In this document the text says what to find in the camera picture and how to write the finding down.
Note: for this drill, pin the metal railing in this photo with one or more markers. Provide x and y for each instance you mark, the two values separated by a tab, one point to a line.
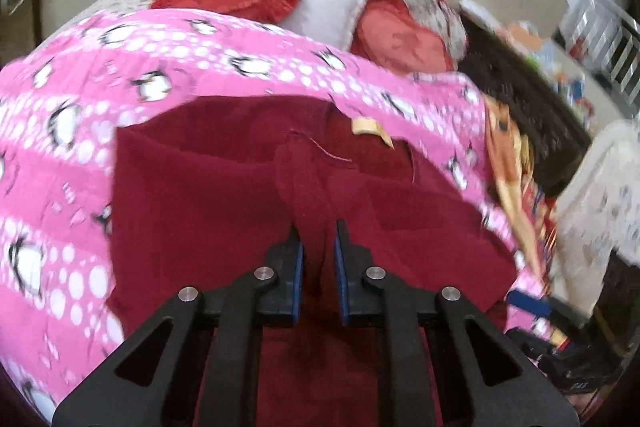
604	39

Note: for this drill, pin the orange cartoon blanket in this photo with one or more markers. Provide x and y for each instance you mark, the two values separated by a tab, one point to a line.
529	211

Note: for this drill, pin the dark carved wooden nightstand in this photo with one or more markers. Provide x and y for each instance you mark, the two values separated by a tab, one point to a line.
559	141

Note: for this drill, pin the white upholstered chair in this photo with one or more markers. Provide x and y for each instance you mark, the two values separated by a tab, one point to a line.
597	213

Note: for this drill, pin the dark red fleece garment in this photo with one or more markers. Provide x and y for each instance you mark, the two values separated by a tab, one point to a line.
201	192

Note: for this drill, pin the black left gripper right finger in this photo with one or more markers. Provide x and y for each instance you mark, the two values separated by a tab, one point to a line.
441	362

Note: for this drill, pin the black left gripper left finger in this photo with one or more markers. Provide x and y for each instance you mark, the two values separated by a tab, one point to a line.
195	360

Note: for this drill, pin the pink penguin blanket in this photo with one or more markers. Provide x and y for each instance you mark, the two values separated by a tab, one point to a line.
62	106

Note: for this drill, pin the white pillow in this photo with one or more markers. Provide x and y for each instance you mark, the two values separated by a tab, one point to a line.
331	22

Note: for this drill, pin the red heart cushion right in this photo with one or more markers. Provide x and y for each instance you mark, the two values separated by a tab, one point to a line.
388	36

